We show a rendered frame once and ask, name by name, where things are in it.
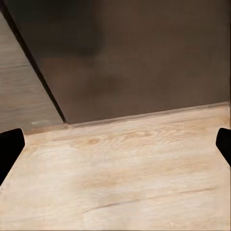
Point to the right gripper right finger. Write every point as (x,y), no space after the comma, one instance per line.
(223,143)

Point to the dishwasher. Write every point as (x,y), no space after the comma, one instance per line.
(26,101)

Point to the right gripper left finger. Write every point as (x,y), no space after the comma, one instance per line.
(11,144)

